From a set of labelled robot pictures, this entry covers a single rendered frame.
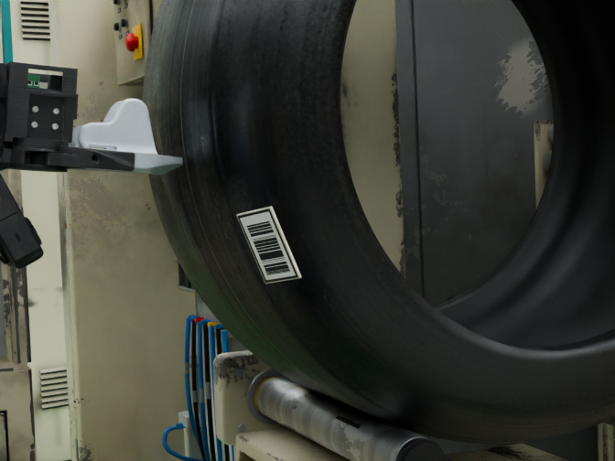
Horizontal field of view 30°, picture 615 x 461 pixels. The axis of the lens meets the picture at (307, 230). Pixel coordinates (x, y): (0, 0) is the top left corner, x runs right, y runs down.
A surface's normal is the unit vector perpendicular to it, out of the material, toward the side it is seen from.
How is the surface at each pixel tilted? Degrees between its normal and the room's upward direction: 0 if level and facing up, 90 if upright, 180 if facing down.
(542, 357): 101
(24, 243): 89
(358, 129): 90
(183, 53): 79
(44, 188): 90
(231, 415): 90
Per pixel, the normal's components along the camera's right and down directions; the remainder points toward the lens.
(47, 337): 0.58, 0.02
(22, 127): 0.38, 0.04
